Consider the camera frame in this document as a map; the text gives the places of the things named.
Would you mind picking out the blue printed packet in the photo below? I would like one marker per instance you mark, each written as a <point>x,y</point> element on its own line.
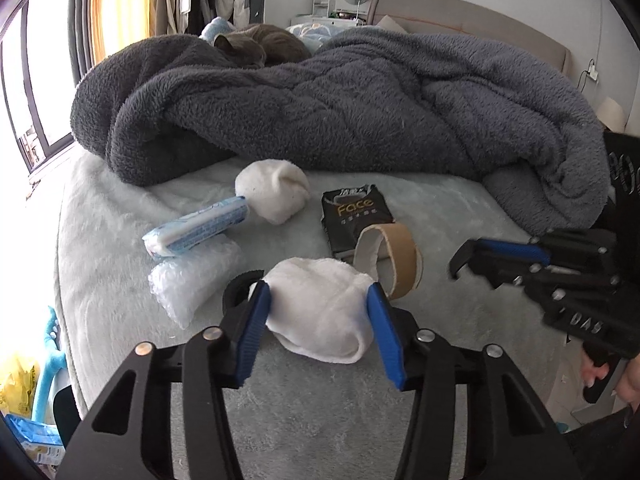
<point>35,437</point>

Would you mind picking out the beige lampshade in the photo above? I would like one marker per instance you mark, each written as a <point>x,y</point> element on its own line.
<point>612,112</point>

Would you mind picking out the white desktop shelf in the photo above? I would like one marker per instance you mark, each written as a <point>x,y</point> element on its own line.
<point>325,0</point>

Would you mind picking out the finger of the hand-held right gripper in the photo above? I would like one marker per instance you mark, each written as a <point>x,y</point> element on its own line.
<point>505,275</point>
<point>505,249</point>

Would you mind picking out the dark window frame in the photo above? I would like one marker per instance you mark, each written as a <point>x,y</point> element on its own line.
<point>36,115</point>

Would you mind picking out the grey curtain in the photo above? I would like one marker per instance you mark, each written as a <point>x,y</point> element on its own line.
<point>80,20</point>

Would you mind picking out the person's right hand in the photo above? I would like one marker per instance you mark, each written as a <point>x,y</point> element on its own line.
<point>631,385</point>

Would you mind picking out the beige upholstered headboard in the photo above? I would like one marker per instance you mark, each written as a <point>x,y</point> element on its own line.
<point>475,20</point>

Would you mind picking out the grey cat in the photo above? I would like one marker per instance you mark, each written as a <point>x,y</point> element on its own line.
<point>280,42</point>

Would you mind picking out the beige pillow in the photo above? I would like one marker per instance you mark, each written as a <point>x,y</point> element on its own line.
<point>392,24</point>

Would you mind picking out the cardboard tape roll core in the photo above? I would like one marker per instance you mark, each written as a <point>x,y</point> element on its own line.
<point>400,255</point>

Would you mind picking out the black tissue packet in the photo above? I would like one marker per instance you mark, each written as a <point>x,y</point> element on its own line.
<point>350,215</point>

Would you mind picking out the clear bubble wrap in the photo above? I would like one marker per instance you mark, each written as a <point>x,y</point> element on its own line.
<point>190,280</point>

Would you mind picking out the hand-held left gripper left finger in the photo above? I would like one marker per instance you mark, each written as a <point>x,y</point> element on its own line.
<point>252,330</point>

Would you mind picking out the yellow plastic bag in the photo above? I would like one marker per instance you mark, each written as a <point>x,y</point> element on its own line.
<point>20,380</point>

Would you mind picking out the dark grey fleece blanket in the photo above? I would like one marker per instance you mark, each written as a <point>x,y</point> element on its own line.
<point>350,110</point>

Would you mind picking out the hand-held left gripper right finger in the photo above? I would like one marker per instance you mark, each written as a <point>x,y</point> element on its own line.
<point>387,340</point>

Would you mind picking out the blue tissue packet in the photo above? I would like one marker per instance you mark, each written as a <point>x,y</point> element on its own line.
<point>195,227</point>

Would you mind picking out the white sock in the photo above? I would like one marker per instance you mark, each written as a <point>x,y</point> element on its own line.
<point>320,305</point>

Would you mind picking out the person's right forearm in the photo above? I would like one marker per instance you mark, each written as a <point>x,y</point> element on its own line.
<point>610,440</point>

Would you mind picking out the white sock ball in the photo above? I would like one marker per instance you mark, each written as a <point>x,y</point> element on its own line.
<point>272,190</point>

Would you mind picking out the light blue plush pillow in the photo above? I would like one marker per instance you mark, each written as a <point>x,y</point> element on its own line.
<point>216,27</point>

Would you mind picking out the orange curtain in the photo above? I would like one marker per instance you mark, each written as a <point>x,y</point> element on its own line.
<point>120,5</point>

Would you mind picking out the light blue printed quilt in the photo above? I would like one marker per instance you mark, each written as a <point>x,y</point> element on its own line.
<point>320,35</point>

